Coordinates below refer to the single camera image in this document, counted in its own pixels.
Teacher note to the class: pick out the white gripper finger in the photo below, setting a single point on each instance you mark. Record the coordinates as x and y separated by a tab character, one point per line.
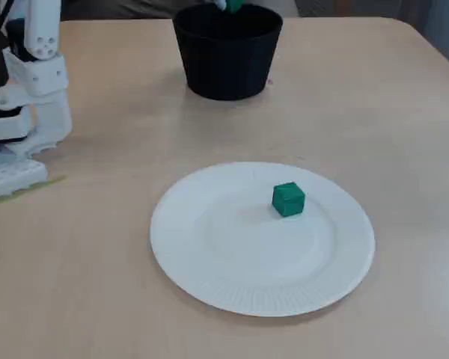
220	3

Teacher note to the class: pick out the green block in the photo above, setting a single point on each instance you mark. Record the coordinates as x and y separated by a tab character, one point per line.
234	5
288	200

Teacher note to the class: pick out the black pot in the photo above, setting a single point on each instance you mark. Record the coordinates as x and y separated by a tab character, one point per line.
224	63

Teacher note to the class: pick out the white paper plate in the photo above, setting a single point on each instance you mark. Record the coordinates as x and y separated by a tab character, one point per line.
228	261

